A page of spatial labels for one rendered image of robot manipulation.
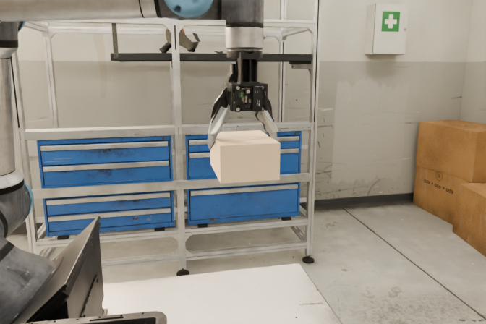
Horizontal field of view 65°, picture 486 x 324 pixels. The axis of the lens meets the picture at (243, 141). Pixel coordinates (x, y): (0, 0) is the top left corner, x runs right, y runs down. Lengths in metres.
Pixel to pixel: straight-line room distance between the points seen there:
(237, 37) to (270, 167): 0.26
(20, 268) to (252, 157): 0.47
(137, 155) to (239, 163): 1.56
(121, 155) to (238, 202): 0.75
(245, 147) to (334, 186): 2.85
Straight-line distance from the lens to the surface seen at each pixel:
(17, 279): 0.83
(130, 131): 2.22
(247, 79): 0.74
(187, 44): 2.38
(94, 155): 2.29
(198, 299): 1.03
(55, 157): 2.33
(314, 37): 2.36
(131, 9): 0.64
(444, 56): 3.95
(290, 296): 1.04
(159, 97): 3.06
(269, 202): 2.43
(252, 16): 0.75
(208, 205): 2.36
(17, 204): 0.94
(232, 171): 0.74
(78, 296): 0.77
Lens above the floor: 1.27
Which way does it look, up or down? 11 degrees down
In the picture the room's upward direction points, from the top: straight up
